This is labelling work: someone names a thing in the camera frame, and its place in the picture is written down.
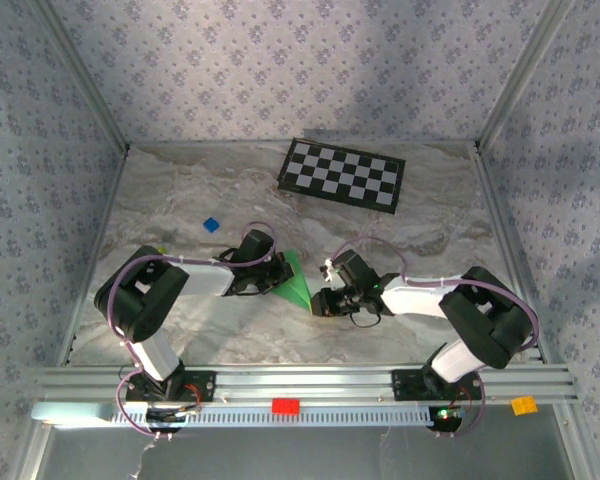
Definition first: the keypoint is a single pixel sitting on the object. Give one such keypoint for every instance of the red toy brick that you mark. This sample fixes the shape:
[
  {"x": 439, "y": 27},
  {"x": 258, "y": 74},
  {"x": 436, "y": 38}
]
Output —
[{"x": 285, "y": 406}]

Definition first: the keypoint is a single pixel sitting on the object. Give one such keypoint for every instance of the aluminium frame bar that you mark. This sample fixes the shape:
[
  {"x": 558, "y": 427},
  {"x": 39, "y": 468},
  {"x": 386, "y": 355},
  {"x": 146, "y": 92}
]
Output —
[
  {"x": 497, "y": 210},
  {"x": 105, "y": 225},
  {"x": 205, "y": 144}
]

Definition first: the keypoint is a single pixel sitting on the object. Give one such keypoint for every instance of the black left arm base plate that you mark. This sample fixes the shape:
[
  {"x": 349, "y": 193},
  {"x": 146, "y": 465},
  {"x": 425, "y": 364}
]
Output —
[{"x": 205, "y": 385}]

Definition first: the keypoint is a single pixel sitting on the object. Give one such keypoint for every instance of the circuit board with LEDs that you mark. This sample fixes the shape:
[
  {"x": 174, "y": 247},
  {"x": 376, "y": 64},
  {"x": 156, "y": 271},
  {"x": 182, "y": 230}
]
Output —
[{"x": 447, "y": 414}]

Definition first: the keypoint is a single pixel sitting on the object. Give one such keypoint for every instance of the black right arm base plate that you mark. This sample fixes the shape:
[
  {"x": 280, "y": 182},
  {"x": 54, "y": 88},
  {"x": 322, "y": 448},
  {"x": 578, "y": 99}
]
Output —
[{"x": 405, "y": 385}]

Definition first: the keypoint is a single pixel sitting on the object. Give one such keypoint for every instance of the aluminium mounting rail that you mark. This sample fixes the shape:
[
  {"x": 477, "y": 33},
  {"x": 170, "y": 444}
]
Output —
[{"x": 305, "y": 382}]

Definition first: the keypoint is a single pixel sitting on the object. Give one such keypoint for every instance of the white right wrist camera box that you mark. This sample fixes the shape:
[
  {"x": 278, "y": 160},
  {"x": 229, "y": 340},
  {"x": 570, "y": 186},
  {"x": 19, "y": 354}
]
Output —
[{"x": 331, "y": 274}]

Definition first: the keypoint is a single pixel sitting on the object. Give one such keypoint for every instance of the aluminium frame post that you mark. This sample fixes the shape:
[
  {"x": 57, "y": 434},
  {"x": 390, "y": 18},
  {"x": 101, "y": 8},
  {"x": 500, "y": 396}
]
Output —
[
  {"x": 85, "y": 75},
  {"x": 521, "y": 75}
]

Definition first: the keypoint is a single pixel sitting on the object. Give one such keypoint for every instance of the green paper sheet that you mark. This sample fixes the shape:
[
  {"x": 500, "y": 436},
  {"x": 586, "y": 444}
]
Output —
[{"x": 295, "y": 292}]

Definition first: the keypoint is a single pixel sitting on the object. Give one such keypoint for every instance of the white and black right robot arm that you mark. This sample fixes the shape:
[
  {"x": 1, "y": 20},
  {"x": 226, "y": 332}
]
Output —
[{"x": 485, "y": 320}]

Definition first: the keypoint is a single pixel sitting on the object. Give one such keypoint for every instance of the black white checkerboard board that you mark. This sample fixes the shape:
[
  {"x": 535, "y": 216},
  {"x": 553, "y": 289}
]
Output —
[{"x": 340, "y": 175}]

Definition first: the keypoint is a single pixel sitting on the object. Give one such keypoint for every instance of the small blue block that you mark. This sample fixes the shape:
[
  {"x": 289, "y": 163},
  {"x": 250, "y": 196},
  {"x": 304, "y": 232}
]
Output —
[{"x": 211, "y": 225}]

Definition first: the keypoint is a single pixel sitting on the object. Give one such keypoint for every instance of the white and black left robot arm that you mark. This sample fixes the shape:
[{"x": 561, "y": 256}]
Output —
[{"x": 205, "y": 280}]

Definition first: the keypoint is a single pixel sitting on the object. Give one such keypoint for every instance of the orange toy brick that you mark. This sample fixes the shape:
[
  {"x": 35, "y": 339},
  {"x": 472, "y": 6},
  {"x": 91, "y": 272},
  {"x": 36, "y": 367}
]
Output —
[{"x": 524, "y": 406}]

